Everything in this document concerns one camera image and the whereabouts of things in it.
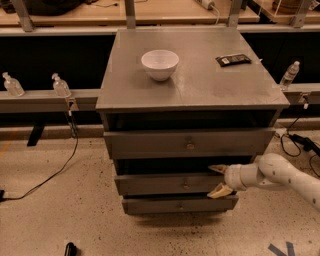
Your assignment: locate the white ceramic bowl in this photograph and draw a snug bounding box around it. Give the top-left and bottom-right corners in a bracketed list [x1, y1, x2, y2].
[141, 50, 179, 81]

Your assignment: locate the clear pump bottle far left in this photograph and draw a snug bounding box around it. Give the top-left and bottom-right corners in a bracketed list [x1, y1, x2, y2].
[2, 72, 24, 97]

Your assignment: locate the grey drawer cabinet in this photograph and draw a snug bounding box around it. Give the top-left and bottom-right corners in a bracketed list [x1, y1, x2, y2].
[96, 28, 289, 200]

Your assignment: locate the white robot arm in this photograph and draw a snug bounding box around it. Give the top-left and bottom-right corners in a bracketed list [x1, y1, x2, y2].
[207, 153, 320, 211]

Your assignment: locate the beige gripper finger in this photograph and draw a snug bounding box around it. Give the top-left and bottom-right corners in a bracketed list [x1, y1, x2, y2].
[209, 164, 229, 174]
[207, 183, 233, 199]

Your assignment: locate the clear pump bottle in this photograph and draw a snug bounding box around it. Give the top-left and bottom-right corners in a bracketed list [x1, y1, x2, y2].
[52, 73, 71, 98]
[2, 72, 24, 97]

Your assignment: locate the grey top drawer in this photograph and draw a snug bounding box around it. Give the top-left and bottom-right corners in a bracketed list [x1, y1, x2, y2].
[104, 128, 275, 159]

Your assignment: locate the black object on floor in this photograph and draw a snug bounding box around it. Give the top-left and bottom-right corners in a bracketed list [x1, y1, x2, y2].
[64, 242, 77, 256]

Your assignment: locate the grey drawer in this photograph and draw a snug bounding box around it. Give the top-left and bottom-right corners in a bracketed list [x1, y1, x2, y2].
[122, 195, 239, 215]
[104, 128, 275, 159]
[114, 172, 224, 196]

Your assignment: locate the black floor cable left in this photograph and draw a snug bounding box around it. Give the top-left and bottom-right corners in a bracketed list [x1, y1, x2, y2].
[0, 101, 79, 203]

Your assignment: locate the wooden bench with posts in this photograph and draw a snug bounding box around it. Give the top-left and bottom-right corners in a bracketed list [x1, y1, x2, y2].
[0, 0, 320, 34]

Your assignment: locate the grey metal rail shelf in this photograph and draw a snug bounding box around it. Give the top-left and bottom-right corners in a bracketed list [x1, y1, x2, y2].
[0, 83, 320, 113]

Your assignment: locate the clear water bottle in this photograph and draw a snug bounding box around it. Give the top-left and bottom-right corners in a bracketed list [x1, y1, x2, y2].
[279, 61, 300, 91]

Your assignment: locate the white plug on bench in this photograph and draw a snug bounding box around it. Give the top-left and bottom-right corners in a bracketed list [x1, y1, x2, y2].
[194, 0, 220, 22]

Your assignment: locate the black power adapter cable right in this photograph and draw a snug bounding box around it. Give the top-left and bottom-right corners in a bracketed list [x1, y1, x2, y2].
[273, 103, 320, 178]

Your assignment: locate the grey bottom drawer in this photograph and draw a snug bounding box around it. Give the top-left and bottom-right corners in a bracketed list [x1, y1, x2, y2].
[122, 195, 239, 215]

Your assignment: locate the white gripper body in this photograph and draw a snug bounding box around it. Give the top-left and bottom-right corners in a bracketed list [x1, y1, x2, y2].
[224, 164, 256, 191]

